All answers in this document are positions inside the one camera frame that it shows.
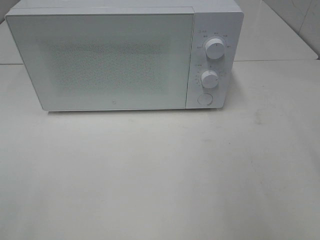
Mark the white microwave knob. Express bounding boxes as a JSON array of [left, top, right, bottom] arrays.
[[204, 37, 226, 60], [200, 70, 219, 89]]

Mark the round white door release button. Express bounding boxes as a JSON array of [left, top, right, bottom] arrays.
[[197, 93, 213, 106]]

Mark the white microwave door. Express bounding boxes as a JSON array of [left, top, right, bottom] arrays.
[[7, 14, 193, 111]]

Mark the white microwave oven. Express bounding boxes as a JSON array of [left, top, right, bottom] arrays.
[[5, 0, 244, 112]]

